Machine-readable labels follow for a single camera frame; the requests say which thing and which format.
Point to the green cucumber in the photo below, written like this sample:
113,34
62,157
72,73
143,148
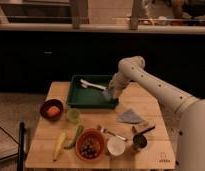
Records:
79,131

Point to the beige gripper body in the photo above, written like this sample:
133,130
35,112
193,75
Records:
115,93

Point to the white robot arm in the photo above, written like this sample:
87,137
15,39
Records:
191,140

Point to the orange bowl with grapes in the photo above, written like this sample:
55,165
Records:
90,146

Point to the dark brown bowl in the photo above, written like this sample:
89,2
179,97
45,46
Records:
47,104

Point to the green cup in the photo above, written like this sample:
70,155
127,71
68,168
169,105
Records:
73,115

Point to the black chair frame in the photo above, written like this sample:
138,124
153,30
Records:
20,154

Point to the wooden brush block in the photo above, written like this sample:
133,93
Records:
143,127

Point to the blue sponge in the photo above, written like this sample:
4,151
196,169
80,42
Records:
107,95

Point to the green plastic tray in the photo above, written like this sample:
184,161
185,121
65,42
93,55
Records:
79,97

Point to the white plastic utensil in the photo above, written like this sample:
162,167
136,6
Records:
86,84

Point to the yellow corn cob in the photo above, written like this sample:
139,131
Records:
58,145

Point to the metal fork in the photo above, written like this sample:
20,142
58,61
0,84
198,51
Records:
106,131

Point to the orange fruit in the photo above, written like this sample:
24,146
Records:
53,111

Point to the white cup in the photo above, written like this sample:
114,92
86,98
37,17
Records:
115,146

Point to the grey folded cloth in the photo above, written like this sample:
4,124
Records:
129,116

